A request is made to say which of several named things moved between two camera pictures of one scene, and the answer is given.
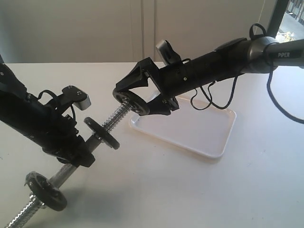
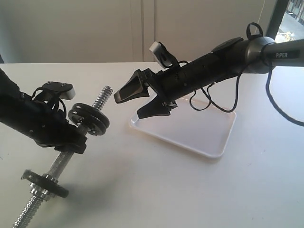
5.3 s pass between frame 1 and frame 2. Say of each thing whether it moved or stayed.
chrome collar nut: moved
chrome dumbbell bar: moved
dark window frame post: stayed
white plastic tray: stayed
